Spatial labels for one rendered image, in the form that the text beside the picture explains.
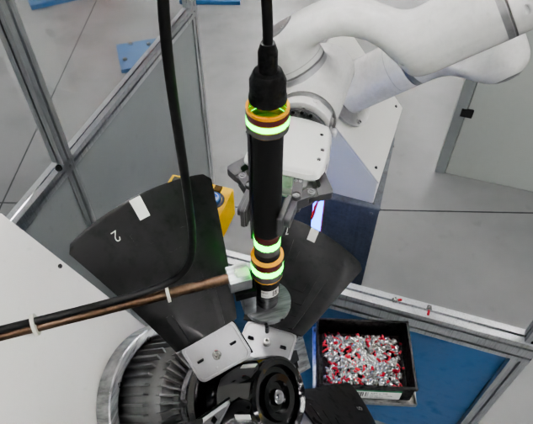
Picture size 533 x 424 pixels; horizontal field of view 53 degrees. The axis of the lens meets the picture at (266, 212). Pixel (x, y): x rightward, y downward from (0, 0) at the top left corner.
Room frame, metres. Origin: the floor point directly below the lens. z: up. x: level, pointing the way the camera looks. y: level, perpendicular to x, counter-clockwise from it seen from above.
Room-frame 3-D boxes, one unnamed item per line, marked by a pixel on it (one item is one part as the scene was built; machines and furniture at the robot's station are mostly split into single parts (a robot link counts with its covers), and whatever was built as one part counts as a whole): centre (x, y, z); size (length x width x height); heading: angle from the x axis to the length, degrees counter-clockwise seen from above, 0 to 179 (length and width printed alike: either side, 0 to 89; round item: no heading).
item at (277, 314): (0.41, 0.01, 1.36); 0.09 x 0.07 x 0.10; 107
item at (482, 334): (0.73, -0.21, 0.82); 0.90 x 0.04 x 0.08; 72
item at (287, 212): (0.42, -0.04, 1.51); 0.07 x 0.03 x 0.03; 162
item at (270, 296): (0.42, 0.00, 1.51); 0.04 x 0.04 x 0.46
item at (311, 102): (0.58, -0.05, 1.52); 0.09 x 0.03 x 0.08; 72
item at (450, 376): (0.73, -0.21, 0.45); 0.82 x 0.01 x 0.66; 72
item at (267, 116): (0.42, 0.00, 1.66); 0.04 x 0.04 x 0.03
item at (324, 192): (0.47, -0.06, 1.51); 0.08 x 0.06 x 0.01; 42
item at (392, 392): (0.55, -0.22, 0.85); 0.22 x 0.17 x 0.07; 87
